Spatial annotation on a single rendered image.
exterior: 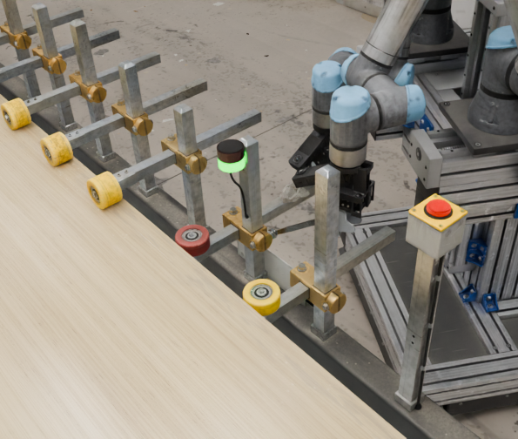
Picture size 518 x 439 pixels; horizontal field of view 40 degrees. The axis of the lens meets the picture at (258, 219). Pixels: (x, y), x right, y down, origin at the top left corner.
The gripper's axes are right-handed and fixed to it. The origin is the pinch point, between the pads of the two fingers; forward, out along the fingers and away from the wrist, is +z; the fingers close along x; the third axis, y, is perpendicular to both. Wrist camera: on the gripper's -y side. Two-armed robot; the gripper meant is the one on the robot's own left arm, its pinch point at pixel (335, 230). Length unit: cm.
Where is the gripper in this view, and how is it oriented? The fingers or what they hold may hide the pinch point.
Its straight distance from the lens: 158.9
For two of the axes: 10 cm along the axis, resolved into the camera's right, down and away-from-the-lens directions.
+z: 0.4, 7.7, 6.4
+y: 8.7, 2.9, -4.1
